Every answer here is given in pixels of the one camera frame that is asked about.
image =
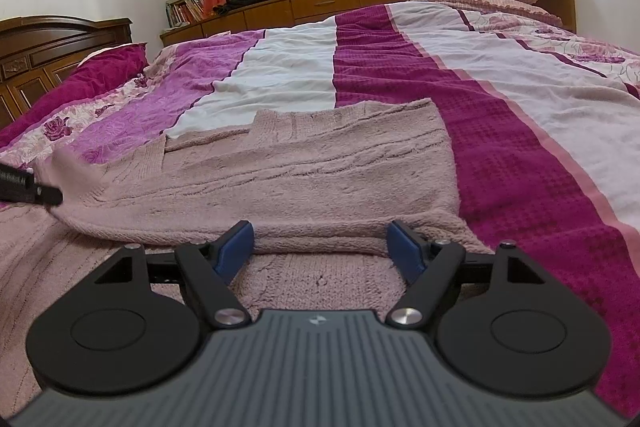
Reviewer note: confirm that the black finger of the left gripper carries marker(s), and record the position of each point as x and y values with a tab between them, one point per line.
19	186

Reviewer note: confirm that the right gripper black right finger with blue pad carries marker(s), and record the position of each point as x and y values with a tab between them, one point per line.
498	320

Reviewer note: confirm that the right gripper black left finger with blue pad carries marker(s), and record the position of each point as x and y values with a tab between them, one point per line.
139	319

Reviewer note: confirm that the pink knitted sweater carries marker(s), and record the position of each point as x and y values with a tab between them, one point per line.
318	188

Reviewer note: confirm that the dark wooden headboard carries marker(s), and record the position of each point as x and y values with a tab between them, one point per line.
39	52

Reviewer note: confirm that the magenta pillow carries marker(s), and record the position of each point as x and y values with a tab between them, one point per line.
98	74

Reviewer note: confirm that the striped magenta white bedspread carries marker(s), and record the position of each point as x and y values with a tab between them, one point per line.
544	128

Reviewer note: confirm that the stack of books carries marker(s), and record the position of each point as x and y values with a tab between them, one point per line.
184	12

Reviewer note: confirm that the black cloth on cabinet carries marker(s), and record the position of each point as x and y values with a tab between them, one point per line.
231	5

